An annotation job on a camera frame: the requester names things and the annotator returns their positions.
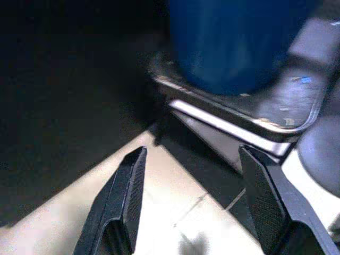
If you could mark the round grey object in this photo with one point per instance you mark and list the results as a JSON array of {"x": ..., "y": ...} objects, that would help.
[{"x": 320, "y": 156}]

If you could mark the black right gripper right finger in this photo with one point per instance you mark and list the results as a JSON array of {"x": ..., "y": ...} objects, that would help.
[{"x": 276, "y": 207}]

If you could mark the blue plastic basket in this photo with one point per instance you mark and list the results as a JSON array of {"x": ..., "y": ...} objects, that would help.
[{"x": 228, "y": 45}]

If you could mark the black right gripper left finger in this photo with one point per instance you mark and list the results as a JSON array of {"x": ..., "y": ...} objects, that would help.
[{"x": 117, "y": 202}]

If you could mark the white washing machine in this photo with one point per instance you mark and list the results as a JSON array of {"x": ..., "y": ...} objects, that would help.
[{"x": 255, "y": 106}]

